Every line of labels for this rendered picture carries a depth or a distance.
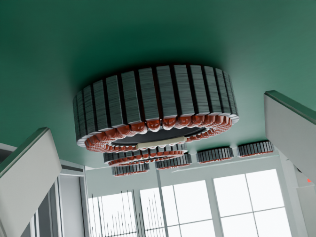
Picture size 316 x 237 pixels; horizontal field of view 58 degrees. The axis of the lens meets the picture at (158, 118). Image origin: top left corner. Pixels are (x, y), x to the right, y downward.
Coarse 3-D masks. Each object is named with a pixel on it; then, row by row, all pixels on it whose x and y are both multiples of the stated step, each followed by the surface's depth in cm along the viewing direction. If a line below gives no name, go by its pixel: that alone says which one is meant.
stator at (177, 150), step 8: (176, 144) 35; (184, 144) 37; (104, 152) 36; (112, 152) 35; (120, 152) 34; (128, 152) 33; (136, 152) 33; (144, 152) 33; (152, 152) 33; (160, 152) 34; (168, 152) 34; (176, 152) 35; (184, 152) 40; (104, 160) 36; (112, 160) 35; (120, 160) 34; (128, 160) 34; (136, 160) 35; (144, 160) 42; (152, 160) 42
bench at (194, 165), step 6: (276, 150) 321; (252, 156) 319; (258, 156) 319; (264, 156) 319; (270, 156) 351; (216, 162) 315; (222, 162) 315; (228, 162) 322; (234, 162) 386; (174, 168) 354; (180, 168) 312; (186, 168) 312; (192, 168) 356
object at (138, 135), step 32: (160, 64) 16; (192, 64) 17; (96, 96) 16; (128, 96) 15; (160, 96) 15; (192, 96) 16; (224, 96) 17; (96, 128) 16; (128, 128) 15; (160, 128) 21; (192, 128) 22; (224, 128) 19
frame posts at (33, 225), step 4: (36, 212) 42; (36, 216) 42; (32, 220) 40; (36, 220) 42; (28, 224) 40; (32, 224) 40; (36, 224) 42; (28, 228) 40; (32, 228) 40; (36, 228) 41; (24, 232) 39; (28, 232) 39; (32, 232) 40; (36, 232) 41; (20, 236) 40; (24, 236) 39; (28, 236) 39; (32, 236) 40; (36, 236) 41
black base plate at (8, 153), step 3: (0, 150) 35; (3, 150) 36; (6, 150) 36; (0, 153) 35; (3, 153) 35; (6, 153) 36; (9, 153) 37; (0, 156) 35; (3, 156) 35; (6, 156) 36; (0, 159) 35; (3, 159) 35; (0, 162) 34
